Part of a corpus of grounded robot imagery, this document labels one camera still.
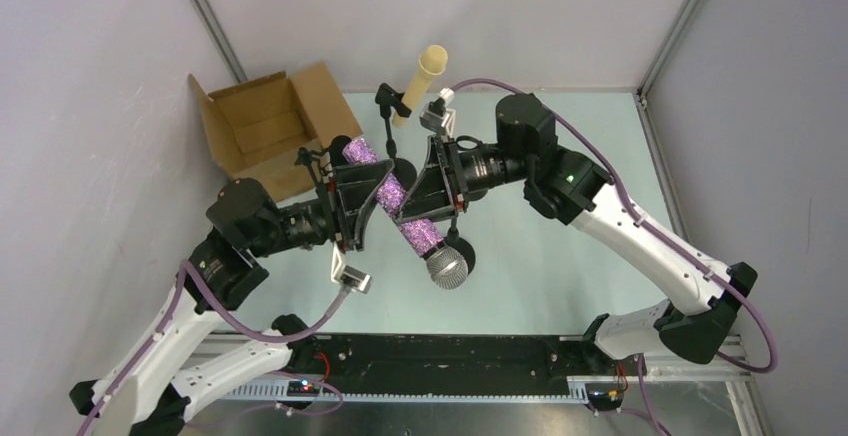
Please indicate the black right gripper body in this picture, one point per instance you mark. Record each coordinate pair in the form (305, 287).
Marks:
(449, 172)

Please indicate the black round-base clamp stand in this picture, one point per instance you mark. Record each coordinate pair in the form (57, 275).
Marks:
(390, 105)

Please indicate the beige microphone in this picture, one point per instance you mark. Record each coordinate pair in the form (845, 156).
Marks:
(432, 63)

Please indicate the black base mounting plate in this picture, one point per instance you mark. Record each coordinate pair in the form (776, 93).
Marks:
(458, 365)

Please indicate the left base circuit board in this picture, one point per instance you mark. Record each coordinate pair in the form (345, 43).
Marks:
(303, 388)

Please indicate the right base circuit board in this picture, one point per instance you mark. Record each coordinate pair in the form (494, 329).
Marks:
(605, 400)

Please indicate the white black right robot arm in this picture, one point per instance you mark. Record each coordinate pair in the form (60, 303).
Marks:
(701, 295)

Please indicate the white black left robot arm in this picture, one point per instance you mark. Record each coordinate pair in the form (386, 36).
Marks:
(197, 350)

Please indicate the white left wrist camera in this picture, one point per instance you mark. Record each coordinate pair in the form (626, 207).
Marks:
(343, 274)

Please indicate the brown cardboard box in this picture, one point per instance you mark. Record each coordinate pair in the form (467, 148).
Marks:
(255, 129)

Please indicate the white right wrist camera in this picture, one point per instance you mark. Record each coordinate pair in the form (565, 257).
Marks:
(438, 117)

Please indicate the black round-base clip stand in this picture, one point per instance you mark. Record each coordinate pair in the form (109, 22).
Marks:
(457, 241)

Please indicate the black tripod shock mount stand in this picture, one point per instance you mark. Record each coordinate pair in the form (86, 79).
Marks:
(320, 168)

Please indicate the base circuit board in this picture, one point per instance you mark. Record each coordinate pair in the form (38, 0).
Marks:
(605, 400)
(303, 388)

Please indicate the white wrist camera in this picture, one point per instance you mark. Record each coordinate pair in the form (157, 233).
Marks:
(343, 274)
(438, 117)

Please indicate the grey slotted cable duct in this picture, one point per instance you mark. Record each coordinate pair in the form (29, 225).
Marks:
(285, 391)

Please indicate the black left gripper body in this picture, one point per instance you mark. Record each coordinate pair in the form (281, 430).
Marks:
(338, 208)

